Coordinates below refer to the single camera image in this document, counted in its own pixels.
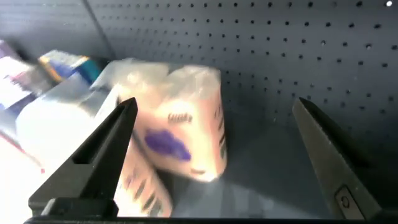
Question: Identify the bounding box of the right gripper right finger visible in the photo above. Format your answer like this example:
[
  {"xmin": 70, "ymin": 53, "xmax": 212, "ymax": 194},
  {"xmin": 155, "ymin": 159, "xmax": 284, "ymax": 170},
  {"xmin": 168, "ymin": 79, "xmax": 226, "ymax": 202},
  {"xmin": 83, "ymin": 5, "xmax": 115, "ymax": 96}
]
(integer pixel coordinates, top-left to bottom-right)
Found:
[{"xmin": 292, "ymin": 96, "xmax": 383, "ymax": 220}]

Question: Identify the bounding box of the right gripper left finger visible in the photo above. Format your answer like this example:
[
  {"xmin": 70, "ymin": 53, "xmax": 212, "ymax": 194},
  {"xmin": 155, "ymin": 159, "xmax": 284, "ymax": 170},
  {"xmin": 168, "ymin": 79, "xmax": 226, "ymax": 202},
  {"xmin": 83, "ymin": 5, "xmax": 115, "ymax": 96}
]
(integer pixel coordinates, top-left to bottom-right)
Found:
[{"xmin": 28, "ymin": 96, "xmax": 139, "ymax": 218}]

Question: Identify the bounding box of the pink tissue pack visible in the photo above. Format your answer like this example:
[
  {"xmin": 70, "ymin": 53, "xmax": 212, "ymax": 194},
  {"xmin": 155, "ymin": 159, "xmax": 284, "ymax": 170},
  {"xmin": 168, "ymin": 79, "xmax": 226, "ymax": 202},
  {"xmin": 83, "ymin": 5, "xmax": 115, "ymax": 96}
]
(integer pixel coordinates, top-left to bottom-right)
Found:
[
  {"xmin": 113, "ymin": 136, "xmax": 174, "ymax": 218},
  {"xmin": 90, "ymin": 58, "xmax": 228, "ymax": 182}
]

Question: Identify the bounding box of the white tissue pack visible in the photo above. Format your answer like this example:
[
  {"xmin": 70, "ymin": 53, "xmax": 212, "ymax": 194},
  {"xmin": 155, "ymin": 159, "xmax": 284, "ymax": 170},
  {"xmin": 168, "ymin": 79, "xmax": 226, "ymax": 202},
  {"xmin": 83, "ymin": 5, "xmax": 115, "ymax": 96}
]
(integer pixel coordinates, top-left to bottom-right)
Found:
[{"xmin": 14, "ymin": 72, "xmax": 121, "ymax": 175}]

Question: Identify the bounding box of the blue and white pack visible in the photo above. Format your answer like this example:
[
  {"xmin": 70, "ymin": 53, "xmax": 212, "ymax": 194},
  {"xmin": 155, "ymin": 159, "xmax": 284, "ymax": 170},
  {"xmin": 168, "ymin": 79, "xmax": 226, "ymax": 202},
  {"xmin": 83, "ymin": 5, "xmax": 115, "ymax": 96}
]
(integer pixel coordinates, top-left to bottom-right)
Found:
[{"xmin": 37, "ymin": 49, "xmax": 102, "ymax": 85}]

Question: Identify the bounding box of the white and purple pack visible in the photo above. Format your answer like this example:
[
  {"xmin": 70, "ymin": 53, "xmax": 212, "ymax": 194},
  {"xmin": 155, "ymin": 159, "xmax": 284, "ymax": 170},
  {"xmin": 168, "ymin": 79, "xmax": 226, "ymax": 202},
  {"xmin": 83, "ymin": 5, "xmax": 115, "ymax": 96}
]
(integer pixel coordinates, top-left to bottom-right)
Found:
[{"xmin": 0, "ymin": 39, "xmax": 43, "ymax": 116}]

